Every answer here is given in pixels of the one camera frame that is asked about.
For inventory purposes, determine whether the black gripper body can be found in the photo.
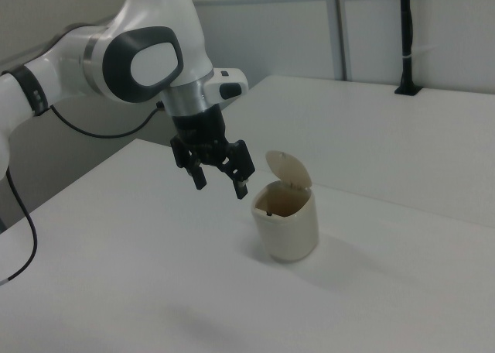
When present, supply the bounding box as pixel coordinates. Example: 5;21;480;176
171;105;234;165

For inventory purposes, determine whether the small white trash can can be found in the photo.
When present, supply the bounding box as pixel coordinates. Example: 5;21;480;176
250;149;320;263

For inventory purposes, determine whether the black pole with clamp base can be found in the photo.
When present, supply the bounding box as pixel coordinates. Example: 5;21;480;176
394;0;424;97

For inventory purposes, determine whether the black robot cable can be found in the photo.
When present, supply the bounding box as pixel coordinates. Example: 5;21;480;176
0;101;162;286

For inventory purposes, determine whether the grey metal partition post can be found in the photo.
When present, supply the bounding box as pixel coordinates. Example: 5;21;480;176
333;0;351;81

